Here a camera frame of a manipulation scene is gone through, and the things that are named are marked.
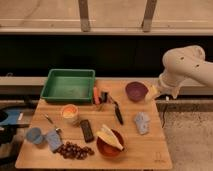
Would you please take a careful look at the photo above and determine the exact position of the bunch of dark grapes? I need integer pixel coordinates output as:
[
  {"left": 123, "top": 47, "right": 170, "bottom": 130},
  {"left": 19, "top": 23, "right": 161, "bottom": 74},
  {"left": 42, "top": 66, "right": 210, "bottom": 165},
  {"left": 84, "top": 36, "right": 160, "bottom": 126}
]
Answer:
[{"left": 56, "top": 141, "right": 95, "bottom": 160}]

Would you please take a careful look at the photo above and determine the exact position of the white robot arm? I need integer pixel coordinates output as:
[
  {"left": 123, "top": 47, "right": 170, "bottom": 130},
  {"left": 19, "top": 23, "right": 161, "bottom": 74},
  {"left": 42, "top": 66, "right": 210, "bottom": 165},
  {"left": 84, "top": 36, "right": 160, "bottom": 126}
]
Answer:
[{"left": 145, "top": 45, "right": 213, "bottom": 102}]

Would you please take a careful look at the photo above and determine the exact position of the orange cup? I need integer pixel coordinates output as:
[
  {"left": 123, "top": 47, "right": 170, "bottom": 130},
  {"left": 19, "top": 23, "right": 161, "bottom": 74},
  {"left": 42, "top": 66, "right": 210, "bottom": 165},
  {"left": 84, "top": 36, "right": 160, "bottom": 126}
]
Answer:
[{"left": 61, "top": 104, "right": 79, "bottom": 125}]

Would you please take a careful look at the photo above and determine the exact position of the blue plastic cup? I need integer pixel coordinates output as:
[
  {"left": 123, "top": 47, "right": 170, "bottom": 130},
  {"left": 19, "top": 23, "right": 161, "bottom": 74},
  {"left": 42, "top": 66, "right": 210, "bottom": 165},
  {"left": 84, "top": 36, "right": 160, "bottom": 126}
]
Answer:
[{"left": 26, "top": 127, "right": 44, "bottom": 145}]

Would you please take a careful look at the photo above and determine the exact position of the purple bowl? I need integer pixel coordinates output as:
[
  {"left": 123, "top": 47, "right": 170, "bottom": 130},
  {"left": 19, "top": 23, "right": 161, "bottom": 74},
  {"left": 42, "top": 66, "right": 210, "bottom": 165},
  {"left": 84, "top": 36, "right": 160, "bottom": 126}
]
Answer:
[{"left": 125, "top": 82, "right": 148, "bottom": 102}]

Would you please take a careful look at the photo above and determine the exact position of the yellow corn cob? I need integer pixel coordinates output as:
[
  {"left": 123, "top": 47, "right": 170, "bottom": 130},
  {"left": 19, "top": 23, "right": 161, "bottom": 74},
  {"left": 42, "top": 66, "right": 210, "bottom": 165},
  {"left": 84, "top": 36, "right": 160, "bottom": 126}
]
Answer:
[{"left": 97, "top": 124, "right": 124, "bottom": 150}]

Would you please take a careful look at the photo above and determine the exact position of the red bowl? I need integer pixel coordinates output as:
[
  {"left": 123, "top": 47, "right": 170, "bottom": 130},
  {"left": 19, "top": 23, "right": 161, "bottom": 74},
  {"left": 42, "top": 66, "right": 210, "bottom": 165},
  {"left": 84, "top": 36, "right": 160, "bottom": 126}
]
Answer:
[{"left": 96, "top": 129, "right": 124, "bottom": 157}]

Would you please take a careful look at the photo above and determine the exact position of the black rectangular remote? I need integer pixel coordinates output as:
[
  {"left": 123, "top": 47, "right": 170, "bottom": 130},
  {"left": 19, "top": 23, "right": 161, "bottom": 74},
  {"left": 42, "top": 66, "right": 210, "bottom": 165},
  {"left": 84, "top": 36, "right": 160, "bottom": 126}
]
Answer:
[{"left": 80, "top": 120, "right": 94, "bottom": 143}]

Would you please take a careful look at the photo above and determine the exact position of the green plastic tray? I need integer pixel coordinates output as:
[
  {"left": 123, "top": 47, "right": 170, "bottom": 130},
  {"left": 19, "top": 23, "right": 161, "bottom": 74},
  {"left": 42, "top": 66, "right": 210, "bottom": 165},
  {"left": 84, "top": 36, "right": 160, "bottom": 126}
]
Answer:
[{"left": 40, "top": 69, "right": 95, "bottom": 103}]

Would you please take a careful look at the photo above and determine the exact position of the metal spoon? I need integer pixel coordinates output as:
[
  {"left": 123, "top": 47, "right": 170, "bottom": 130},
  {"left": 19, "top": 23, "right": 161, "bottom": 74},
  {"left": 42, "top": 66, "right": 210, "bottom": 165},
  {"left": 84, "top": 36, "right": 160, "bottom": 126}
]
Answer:
[{"left": 44, "top": 114, "right": 61, "bottom": 133}]

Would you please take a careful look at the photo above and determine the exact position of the blue black device left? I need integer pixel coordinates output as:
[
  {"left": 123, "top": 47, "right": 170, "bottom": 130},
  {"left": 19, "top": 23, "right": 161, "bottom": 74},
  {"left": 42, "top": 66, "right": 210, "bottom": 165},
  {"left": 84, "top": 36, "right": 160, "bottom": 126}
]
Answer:
[{"left": 0, "top": 107, "right": 21, "bottom": 146}]

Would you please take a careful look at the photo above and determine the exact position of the black handled knife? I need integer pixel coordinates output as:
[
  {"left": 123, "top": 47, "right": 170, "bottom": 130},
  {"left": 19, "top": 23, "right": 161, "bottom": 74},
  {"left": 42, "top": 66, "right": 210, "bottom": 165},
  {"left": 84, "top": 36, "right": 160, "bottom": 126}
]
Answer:
[{"left": 109, "top": 96, "right": 124, "bottom": 125}]

